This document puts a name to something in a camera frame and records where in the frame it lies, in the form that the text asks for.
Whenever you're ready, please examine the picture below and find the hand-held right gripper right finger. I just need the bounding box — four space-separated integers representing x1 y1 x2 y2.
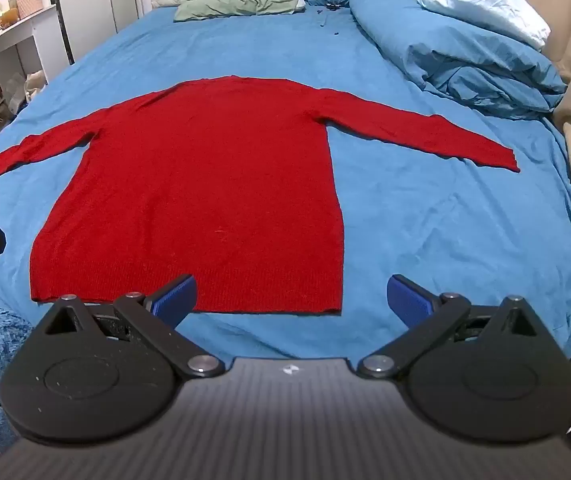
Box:
357 274 541 380

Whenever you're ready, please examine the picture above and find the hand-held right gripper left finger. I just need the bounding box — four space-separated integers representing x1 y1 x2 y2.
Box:
40 274 226 380

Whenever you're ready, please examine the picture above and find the white desk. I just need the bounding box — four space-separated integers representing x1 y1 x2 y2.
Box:
0 4 74 161

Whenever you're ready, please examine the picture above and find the green pillow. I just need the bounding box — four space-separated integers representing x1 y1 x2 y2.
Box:
173 0 306 23

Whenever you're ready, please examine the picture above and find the black pole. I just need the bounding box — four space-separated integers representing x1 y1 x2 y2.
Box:
48 0 75 66

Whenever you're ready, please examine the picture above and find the blue bed sheet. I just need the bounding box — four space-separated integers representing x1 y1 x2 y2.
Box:
0 0 571 411

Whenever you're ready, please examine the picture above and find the folded blue duvet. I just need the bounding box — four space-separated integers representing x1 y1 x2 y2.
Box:
349 0 569 121

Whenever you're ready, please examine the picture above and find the light blue blanket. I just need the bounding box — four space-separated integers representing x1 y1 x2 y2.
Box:
415 0 552 51

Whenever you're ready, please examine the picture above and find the wicker basket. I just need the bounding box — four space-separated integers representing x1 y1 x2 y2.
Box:
16 0 45 20

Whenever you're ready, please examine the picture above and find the white plastic bag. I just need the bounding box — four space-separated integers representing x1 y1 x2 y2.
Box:
6 70 49 111

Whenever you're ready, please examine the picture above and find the red knit sweater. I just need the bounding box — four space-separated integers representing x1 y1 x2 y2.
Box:
0 75 522 317

